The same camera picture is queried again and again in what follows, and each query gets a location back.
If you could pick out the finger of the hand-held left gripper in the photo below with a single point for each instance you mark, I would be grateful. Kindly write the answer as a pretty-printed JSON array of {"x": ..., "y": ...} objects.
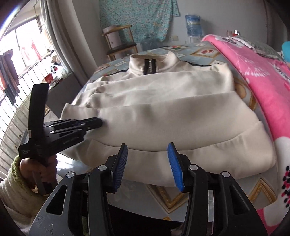
[
  {"x": 90, "y": 122},
  {"x": 72, "y": 132}
]

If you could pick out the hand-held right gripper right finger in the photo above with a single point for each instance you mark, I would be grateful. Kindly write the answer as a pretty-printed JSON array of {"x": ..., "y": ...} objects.
[{"x": 176, "y": 168}]

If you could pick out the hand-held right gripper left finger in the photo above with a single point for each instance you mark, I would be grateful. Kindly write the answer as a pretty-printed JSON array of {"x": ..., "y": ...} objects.
[{"x": 120, "y": 168}]

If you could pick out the cream zip jacket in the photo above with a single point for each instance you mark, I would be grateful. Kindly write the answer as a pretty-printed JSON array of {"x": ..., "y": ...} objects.
[{"x": 170, "y": 118}]

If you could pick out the person's left forearm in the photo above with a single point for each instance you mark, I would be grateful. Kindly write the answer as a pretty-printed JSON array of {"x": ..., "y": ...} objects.
[{"x": 15, "y": 195}]

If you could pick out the hanging dark clothes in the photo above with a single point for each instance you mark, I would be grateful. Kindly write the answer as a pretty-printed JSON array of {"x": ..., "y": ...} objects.
[{"x": 9, "y": 74}]

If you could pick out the hanging pink clothes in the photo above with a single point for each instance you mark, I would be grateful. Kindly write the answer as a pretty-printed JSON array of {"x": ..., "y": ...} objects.
[{"x": 31, "y": 52}]

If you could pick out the person's left hand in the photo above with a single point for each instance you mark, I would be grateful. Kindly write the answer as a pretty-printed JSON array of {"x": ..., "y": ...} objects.
[{"x": 27, "y": 168}]

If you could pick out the metal window railing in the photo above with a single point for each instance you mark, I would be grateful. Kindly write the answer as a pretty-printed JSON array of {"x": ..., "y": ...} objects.
[{"x": 13, "y": 122}]

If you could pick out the grey cabinet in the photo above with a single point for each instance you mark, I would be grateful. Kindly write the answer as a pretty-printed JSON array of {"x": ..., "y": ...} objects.
[{"x": 68, "y": 90}]

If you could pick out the person's black garment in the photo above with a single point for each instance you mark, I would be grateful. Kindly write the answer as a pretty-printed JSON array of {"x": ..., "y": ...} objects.
[{"x": 140, "y": 222}]

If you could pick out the white and red bag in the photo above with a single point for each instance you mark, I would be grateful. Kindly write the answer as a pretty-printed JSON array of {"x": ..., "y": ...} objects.
[{"x": 57, "y": 71}]

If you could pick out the wooden chair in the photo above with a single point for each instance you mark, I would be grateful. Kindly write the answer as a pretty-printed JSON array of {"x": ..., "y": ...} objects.
[{"x": 122, "y": 47}]

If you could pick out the beige curtain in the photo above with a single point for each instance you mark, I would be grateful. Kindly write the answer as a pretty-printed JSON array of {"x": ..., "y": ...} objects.
[{"x": 61, "y": 40}]

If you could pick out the empty clear water bottle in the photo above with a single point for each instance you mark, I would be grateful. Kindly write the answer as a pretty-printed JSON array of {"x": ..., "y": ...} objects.
[{"x": 149, "y": 45}]

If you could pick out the pink floral blanket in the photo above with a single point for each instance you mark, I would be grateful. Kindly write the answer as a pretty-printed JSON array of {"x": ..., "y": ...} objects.
[{"x": 267, "y": 90}]

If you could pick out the fruit-print tablecloth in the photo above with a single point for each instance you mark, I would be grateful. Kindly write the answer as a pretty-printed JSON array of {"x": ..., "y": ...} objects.
[{"x": 201, "y": 51}]

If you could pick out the white water dispenser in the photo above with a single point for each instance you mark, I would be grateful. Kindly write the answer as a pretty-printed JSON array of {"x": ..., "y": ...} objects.
[{"x": 194, "y": 39}]

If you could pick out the blue water dispenser bottle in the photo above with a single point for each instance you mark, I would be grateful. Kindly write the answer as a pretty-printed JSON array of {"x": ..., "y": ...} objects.
[{"x": 193, "y": 26}]

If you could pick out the grey lace-trimmed cloth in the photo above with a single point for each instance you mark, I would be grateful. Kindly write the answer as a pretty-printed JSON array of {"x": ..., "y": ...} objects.
[{"x": 260, "y": 48}]

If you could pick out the floral wall cloth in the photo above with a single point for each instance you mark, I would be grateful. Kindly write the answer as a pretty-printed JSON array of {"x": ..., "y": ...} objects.
[{"x": 140, "y": 18}]

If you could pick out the wall socket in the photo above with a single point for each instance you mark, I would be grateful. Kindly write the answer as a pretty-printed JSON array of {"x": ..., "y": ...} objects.
[{"x": 173, "y": 38}]

